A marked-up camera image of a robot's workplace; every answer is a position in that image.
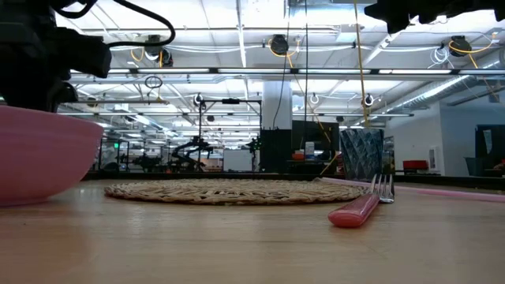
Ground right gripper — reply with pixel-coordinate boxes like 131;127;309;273
363;0;505;35

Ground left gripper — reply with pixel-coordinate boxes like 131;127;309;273
0;0;80;114

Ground pink plastic bowl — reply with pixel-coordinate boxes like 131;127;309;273
0;105;104;207

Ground fork with pink handle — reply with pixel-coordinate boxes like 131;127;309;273
327;174;395;229

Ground grey faceted tumbler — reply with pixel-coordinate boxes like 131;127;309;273
339;128;385;183

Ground red box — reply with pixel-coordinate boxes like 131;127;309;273
402;159;429;172

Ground black screen panel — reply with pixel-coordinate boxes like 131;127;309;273
291;120;340;163

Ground white building column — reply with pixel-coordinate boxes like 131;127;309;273
262;80;294;131

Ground long ceiling light strip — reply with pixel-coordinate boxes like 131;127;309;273
69;67;505;77

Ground black cabinet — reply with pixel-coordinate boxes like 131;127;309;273
259;128;294;174

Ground whiteboard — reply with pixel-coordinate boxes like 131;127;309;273
223;148;254;173

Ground round woven straw placemat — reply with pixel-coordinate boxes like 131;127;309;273
103;178;370;206

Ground black ceiling cable reel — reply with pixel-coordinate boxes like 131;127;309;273
449;35;473;58
270;34;290;56
144;34;174;68

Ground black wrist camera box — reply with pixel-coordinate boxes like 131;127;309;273
57;29;113;79

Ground silver ventilation duct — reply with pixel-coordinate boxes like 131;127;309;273
384;74;505;114

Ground thin black hanging cable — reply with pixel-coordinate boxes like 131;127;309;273
303;0;309;151

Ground black camera cable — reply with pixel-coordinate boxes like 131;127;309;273
50;0;177;48

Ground black table frame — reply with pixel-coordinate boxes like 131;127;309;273
81;171;505;191

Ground black metal rig frame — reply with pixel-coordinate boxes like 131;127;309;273
198;98;263;174

